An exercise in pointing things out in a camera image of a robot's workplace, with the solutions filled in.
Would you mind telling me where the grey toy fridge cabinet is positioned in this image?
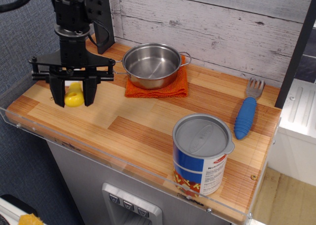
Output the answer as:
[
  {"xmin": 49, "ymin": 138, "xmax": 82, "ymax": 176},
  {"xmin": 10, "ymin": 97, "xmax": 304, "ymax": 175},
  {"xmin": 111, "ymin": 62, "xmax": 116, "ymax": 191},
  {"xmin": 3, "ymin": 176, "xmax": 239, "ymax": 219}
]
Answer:
[{"xmin": 48, "ymin": 142, "xmax": 229, "ymax": 225}]

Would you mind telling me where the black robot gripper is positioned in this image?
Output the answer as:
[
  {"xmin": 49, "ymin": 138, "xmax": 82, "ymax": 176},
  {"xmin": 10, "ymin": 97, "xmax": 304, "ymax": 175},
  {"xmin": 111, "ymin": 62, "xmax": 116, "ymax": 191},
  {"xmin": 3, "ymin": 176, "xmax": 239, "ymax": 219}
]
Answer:
[{"xmin": 29, "ymin": 25, "xmax": 115, "ymax": 107}]

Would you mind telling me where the clear acrylic table guard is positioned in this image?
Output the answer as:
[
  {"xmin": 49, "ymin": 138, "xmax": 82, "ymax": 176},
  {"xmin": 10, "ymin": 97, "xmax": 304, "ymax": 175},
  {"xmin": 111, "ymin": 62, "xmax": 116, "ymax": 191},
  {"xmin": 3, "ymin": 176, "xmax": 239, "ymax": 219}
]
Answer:
[{"xmin": 1, "ymin": 68, "xmax": 281, "ymax": 224}]

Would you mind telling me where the black vertical post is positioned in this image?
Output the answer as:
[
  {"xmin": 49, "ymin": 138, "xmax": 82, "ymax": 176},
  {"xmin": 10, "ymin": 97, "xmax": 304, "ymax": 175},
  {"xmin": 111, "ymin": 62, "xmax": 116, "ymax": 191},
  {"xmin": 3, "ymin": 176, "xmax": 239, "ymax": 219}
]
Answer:
[
  {"xmin": 275, "ymin": 0, "xmax": 316, "ymax": 109},
  {"xmin": 84, "ymin": 0, "xmax": 115, "ymax": 54}
]

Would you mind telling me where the black vertical post left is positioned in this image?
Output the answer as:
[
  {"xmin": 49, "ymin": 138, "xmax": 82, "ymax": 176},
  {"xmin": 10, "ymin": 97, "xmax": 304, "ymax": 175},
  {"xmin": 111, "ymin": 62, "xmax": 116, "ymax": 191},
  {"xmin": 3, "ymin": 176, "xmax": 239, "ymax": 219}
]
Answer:
[{"xmin": 84, "ymin": 0, "xmax": 115, "ymax": 54}]

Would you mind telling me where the orange folded cloth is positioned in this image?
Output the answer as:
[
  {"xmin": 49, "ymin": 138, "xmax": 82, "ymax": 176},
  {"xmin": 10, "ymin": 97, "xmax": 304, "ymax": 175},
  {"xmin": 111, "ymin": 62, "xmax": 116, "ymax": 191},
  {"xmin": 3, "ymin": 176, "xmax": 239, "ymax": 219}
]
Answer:
[{"xmin": 125, "ymin": 66, "xmax": 188, "ymax": 98}]

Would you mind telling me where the blue handled toy fork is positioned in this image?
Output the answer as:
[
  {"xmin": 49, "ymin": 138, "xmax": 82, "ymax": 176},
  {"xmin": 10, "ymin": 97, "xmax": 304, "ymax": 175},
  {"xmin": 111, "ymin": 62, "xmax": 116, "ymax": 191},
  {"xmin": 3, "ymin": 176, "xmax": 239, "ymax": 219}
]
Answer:
[{"xmin": 234, "ymin": 78, "xmax": 265, "ymax": 140}]

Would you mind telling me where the black braided cable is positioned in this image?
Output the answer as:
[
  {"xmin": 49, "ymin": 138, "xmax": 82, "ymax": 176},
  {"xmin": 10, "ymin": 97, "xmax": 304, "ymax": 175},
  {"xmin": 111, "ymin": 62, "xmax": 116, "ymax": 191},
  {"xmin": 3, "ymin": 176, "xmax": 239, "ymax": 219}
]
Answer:
[{"xmin": 0, "ymin": 0, "xmax": 34, "ymax": 13}]

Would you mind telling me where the black vertical post right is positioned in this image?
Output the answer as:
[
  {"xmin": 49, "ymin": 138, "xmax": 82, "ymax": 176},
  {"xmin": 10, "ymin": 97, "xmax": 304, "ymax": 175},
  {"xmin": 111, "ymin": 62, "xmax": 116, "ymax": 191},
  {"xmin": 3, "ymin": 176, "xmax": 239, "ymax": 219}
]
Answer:
[{"xmin": 275, "ymin": 0, "xmax": 316, "ymax": 109}]

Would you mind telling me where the yellow plastic toy knife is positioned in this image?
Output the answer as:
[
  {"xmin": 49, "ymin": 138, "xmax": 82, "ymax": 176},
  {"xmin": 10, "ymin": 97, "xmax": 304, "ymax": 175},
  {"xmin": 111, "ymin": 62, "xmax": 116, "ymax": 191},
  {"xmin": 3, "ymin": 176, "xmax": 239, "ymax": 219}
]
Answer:
[{"xmin": 64, "ymin": 82, "xmax": 84, "ymax": 107}]

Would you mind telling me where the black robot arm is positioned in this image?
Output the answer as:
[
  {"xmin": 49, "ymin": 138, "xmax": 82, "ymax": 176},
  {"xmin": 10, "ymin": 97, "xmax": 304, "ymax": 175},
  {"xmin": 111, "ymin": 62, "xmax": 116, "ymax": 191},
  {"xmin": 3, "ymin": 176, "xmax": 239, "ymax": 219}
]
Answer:
[{"xmin": 29, "ymin": 0, "xmax": 116, "ymax": 107}]

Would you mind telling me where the small steel pot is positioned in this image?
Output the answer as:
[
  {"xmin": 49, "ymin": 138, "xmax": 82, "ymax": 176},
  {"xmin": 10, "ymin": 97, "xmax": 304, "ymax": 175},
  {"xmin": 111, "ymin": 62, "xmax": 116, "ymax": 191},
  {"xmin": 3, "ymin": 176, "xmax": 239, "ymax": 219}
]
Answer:
[{"xmin": 114, "ymin": 43, "xmax": 192, "ymax": 90}]

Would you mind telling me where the blue labelled soup can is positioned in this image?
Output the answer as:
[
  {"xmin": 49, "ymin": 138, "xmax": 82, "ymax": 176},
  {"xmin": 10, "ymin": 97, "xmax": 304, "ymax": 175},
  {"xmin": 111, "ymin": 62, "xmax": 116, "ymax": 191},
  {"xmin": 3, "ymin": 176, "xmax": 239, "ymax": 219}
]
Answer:
[{"xmin": 172, "ymin": 113, "xmax": 235, "ymax": 196}]

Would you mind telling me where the black and yellow object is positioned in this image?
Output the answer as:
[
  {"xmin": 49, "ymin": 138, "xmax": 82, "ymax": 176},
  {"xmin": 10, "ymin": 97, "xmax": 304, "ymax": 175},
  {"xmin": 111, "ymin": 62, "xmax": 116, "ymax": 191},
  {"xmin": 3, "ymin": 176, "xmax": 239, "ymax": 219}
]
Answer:
[{"xmin": 0, "ymin": 194, "xmax": 45, "ymax": 225}]

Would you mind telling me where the white toy appliance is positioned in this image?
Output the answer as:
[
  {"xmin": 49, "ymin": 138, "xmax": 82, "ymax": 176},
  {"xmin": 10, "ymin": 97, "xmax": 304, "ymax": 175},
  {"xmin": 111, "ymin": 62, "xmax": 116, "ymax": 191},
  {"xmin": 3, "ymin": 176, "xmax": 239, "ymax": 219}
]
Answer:
[{"xmin": 268, "ymin": 79, "xmax": 316, "ymax": 186}]

